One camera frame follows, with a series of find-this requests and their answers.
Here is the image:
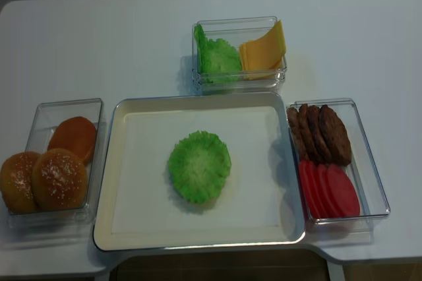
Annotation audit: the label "green lettuce leaf on tray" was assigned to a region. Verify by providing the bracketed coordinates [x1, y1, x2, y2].
[167, 131, 232, 204]

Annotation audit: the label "green lettuce leaves in container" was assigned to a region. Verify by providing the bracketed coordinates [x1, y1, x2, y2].
[194, 24, 242, 84]

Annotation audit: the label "clear lettuce and cheese container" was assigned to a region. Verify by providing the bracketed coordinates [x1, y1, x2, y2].
[192, 16, 287, 95]

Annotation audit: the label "yellow cheese slices stack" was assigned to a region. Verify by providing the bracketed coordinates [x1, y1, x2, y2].
[239, 20, 287, 80]

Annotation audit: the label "white rectangular serving tray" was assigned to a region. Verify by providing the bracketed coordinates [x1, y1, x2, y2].
[93, 92, 305, 251]

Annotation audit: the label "leftmost brown meat patty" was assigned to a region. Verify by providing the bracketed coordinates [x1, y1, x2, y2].
[286, 107, 309, 161]

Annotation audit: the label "brown meat patty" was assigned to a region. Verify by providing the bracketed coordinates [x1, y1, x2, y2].
[307, 106, 332, 164]
[298, 104, 322, 165]
[319, 104, 351, 166]
[286, 107, 309, 161]

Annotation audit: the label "white paper tray liner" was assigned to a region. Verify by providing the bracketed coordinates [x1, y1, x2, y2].
[112, 107, 295, 234]

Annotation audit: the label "leftmost red tomato slice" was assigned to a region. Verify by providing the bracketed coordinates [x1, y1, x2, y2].
[299, 160, 318, 219]

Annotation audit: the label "red tomato slice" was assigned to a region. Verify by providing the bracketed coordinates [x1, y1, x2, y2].
[299, 160, 318, 219]
[307, 161, 328, 219]
[326, 164, 360, 218]
[317, 164, 337, 218]

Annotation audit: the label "rightmost brown meat patty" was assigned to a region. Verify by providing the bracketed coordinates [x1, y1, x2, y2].
[319, 104, 351, 166]

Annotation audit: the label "plain bun bottom in container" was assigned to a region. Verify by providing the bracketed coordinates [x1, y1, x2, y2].
[47, 116, 97, 166]

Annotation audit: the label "clear patty and tomato container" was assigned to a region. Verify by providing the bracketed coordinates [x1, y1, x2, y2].
[286, 98, 390, 232]

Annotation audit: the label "rightmost red tomato slice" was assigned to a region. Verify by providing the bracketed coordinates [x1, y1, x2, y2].
[326, 164, 360, 218]

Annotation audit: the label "right sesame bun top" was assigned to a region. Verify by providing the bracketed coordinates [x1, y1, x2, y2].
[31, 148, 88, 211]

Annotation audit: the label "sesame bun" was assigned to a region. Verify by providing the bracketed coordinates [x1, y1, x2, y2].
[31, 148, 88, 211]
[1, 152, 40, 214]

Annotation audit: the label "clear plastic bun container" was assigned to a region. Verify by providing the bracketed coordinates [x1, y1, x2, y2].
[6, 98, 106, 228]

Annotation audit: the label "left sesame bun top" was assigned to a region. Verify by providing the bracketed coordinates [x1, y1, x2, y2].
[1, 152, 40, 214]

